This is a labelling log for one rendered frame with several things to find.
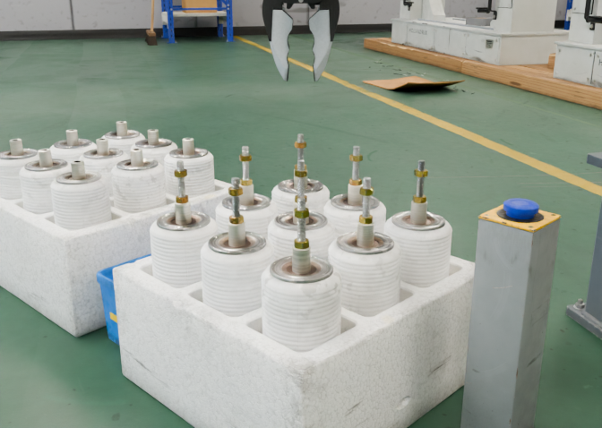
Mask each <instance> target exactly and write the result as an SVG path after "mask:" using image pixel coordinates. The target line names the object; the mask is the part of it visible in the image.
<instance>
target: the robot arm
mask: <svg viewBox="0 0 602 428"><path fill-rule="evenodd" d="M284 3H286V4H287V9H290V8H291V7H292V5H293V4H309V6H310V7H311V9H314V8H315V6H316V5H320V7H318V10H317V12H316V13H315V14H314V15H313V16H312V17H310V19H309V28H310V31H311V32H312V34H313V35H314V44H313V52H314V64H313V71H314V81H318V80H319V78H320V76H321V75H322V73H323V70H324V68H325V66H326V64H327V61H328V57H329V54H330V51H331V45H332V41H333V39H334V35H335V31H336V28H337V25H338V21H339V17H340V3H339V0H263V1H262V17H263V22H264V25H265V29H266V32H267V35H268V39H269V41H270V45H271V52H272V54H273V58H274V61H275V64H276V66H277V68H278V70H279V73H280V75H281V76H282V78H283V80H284V81H288V71H289V64H288V52H289V44H288V35H289V33H290V32H291V31H292V28H293V18H292V17H291V16H290V15H288V14H287V13H286V12H285V7H282V5H284Z"/></svg>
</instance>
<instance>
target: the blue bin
mask: <svg viewBox="0 0 602 428"><path fill-rule="evenodd" d="M149 256H151V253H150V254H147V255H144V256H142V257H139V258H136V259H133V260H130V261H126V262H123V263H120V264H117V265H115V266H112V267H108V268H105V269H103V270H100V271H98V272H97V281H98V283H99V284H100V289H101V295H102V301H103V306H104V313H105V318H106V324H107V334H108V338H109V339H110V340H112V341H113V342H115V343H116V344H118V345H119V346H120V343H119V334H118V324H117V315H116V297H115V288H114V278H113V268H115V267H118V266H122V265H125V264H127V263H134V262H136V261H138V260H140V259H143V258H146V257H149Z"/></svg>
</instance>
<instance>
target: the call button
mask: <svg viewBox="0 0 602 428"><path fill-rule="evenodd" d="M503 209H504V210H505V211H506V215H507V216H509V217H511V218H518V219H530V218H534V217H535V214H537V213H538V210H539V205H538V204H537V203H536V202H534V201H531V200H527V199H519V198H515V199H509V200H507V201H505V202H504V203H503Z"/></svg>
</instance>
